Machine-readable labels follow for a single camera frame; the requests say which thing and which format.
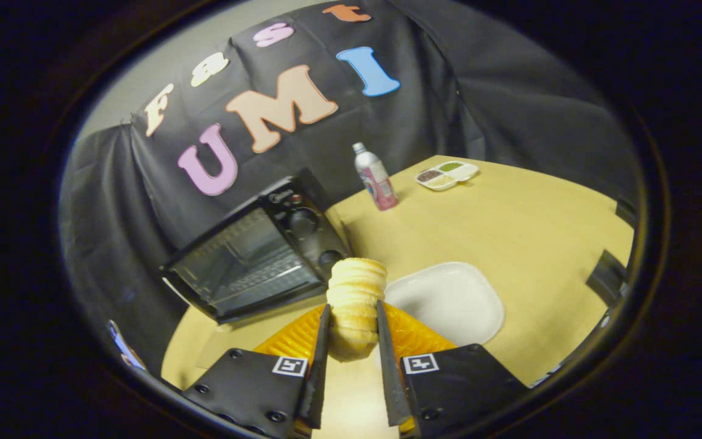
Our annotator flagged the black chair back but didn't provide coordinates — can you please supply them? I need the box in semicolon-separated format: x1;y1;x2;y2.
615;194;638;229
586;249;629;307

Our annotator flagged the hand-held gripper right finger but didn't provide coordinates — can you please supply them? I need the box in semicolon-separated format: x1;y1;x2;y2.
375;299;530;439

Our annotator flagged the black toaster oven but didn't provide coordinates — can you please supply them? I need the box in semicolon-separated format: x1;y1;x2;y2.
161;169;353;325

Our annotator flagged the ridged bread roll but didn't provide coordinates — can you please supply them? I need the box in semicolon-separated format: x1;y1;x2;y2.
325;257;388;363

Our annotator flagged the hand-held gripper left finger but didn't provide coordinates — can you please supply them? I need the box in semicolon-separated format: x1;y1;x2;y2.
182;303;332;439

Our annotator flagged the smartphone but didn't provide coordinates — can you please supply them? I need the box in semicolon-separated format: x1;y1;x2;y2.
107;320;147;371

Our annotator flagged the white divided dish of grains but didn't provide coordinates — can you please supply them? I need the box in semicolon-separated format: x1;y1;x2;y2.
415;160;480;191

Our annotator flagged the silver bottle with pink label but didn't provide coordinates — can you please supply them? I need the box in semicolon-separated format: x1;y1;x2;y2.
352;142;399;212

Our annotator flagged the white square plate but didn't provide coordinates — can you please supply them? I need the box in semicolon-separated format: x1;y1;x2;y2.
383;262;505;347

